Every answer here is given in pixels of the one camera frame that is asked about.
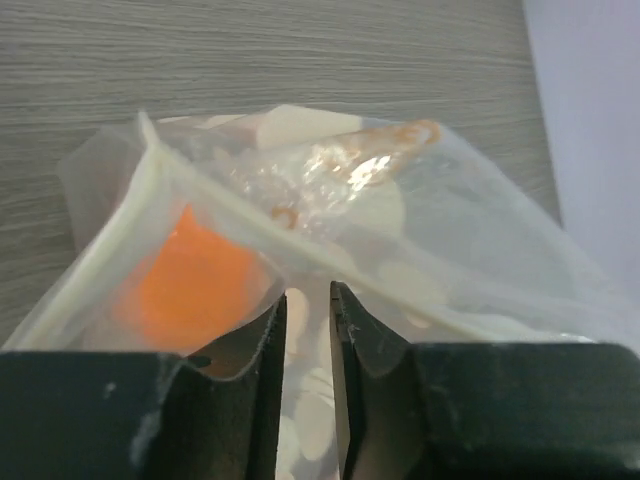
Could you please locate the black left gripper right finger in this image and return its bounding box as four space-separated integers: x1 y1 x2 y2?
330 282 639 479

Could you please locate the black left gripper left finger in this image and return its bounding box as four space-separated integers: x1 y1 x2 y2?
1 299 287 479

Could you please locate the orange toy fruit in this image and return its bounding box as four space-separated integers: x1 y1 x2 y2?
112 206 273 353

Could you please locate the clear polka dot zip bag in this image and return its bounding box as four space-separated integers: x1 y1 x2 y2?
1 105 639 479

